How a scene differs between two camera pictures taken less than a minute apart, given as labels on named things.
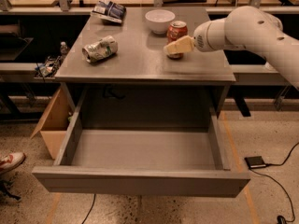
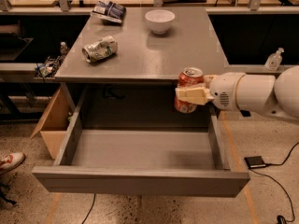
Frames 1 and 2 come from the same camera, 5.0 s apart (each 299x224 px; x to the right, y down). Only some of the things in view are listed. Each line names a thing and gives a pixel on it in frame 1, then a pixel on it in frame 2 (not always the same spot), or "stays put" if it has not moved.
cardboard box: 55,121 stays put
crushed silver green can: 104,48 stays put
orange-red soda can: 176,30 -> 189,77
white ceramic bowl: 159,20 stays put
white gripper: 202,41 -> 223,90
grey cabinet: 146,67 stays put
